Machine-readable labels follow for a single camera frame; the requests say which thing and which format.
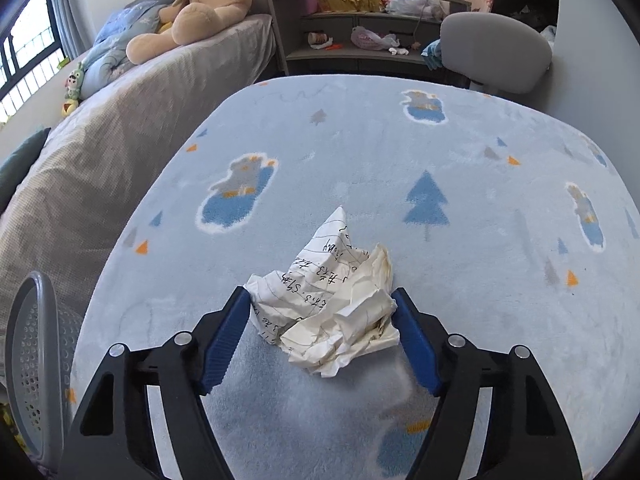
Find large tan teddy bear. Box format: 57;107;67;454
126;0;252;65

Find light blue patterned blanket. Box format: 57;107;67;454
73;76;639;479

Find grey desk shelf unit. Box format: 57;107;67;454
268;0;471;81

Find bed with grey checked cover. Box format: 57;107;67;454
1;14;276;324

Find small green doll toy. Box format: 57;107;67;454
62;63;85;117

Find pink plastic bag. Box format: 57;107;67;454
350;26;400;51

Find grey perforated trash bin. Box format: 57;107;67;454
4;272;82;471

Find white paper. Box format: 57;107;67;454
244;207;400;378

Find grey curtain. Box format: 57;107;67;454
51;0;92;60

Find blue folded quilt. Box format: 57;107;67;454
80;1;165;100

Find grey office chair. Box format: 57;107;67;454
440;12;552;94

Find dark green pillow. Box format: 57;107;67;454
0;128;51;214

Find window with black frame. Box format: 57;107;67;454
0;0;65;124

